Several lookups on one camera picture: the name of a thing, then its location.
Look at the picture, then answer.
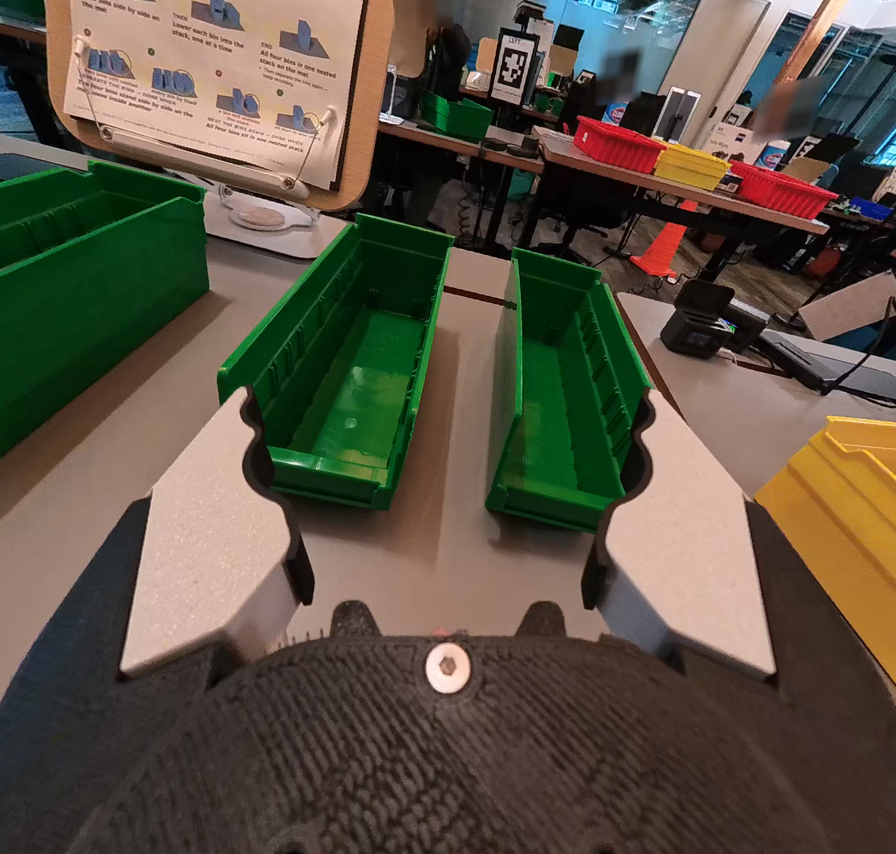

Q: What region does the wooden board stand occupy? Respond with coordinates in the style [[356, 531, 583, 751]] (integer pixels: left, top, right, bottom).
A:
[[43, 0, 396, 213]]

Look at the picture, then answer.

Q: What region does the black white marker tag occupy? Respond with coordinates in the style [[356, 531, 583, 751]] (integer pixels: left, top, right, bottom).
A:
[[490, 27, 541, 106]]

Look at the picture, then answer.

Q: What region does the yellow plastic bin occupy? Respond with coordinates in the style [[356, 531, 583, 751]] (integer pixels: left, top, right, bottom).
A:
[[755, 415, 896, 683], [654, 142, 732, 192]]

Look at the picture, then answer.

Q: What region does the wooden beam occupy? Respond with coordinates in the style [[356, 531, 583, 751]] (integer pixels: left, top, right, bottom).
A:
[[791, 0, 882, 85]]

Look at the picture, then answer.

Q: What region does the printed instruction sheet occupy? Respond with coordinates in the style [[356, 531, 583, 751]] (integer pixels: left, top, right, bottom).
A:
[[63, 0, 375, 190]]

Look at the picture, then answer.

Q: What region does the black device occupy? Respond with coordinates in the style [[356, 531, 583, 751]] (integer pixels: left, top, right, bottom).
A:
[[660, 279, 771, 360]]

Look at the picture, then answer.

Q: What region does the large window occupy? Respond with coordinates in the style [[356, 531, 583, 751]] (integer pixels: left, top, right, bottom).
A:
[[542, 0, 711, 54]]

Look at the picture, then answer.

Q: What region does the grey neighbour desk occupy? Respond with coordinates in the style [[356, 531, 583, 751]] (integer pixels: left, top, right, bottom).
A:
[[615, 291, 896, 501]]

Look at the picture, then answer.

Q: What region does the red plastic bin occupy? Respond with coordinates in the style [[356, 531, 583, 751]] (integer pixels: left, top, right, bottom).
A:
[[573, 116, 667, 173], [728, 160, 840, 220]]

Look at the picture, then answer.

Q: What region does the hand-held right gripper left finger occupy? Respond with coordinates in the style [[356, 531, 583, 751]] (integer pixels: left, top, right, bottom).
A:
[[119, 387, 315, 680]]

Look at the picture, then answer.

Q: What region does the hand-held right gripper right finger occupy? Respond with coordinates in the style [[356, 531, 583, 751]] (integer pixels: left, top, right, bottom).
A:
[[581, 389, 778, 680]]

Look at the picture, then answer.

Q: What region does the white stand base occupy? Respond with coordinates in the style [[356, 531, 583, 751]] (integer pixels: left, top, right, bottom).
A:
[[206, 182, 351, 262]]

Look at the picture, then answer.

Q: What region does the white cardboard box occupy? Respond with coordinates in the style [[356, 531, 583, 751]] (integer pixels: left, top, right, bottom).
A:
[[703, 123, 758, 164]]

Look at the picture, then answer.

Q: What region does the dark flat device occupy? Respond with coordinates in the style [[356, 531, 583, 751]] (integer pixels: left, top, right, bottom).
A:
[[759, 328, 896, 405]]

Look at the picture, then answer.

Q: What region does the grey tilted panel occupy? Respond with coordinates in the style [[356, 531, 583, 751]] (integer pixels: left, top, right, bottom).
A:
[[797, 272, 896, 343]]

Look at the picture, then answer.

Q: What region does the orange traffic cone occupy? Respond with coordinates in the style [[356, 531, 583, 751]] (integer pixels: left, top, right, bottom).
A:
[[630, 200, 697, 278]]

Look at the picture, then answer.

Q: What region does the white framed monitor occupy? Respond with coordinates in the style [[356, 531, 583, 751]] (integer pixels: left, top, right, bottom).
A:
[[658, 86, 704, 143]]

